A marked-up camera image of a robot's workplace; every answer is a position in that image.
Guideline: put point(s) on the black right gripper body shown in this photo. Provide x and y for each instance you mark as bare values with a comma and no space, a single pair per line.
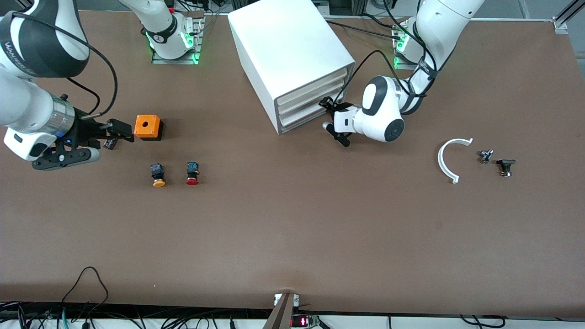
85,131

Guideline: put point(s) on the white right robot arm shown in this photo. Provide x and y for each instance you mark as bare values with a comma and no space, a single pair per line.
27,105

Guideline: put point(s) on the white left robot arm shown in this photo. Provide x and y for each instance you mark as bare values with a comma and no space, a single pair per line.
384,109

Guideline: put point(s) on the yellow push button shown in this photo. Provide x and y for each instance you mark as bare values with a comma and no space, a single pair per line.
158,176

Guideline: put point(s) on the red push button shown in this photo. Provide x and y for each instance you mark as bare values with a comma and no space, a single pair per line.
192,173

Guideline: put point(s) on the small black connector block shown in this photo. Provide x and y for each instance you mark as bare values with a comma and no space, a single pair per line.
109,145

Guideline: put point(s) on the orange box with hole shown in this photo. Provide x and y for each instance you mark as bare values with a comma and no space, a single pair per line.
147,125

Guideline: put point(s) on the small metal fitting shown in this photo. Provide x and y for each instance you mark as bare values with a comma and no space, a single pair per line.
485,156

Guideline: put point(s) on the small black clamp part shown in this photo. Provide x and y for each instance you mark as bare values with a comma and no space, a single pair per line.
505,163

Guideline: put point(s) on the grey metal beam with brackets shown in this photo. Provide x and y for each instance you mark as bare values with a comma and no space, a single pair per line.
281,315

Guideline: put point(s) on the circuit board with red display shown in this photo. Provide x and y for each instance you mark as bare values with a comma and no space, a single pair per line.
304,321

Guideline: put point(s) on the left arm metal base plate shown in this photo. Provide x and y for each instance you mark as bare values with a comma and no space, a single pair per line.
402,64

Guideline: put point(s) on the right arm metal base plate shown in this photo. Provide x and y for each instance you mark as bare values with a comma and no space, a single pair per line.
176,61

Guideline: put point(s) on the aluminium frame profile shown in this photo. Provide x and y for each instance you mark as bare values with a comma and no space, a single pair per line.
566,16

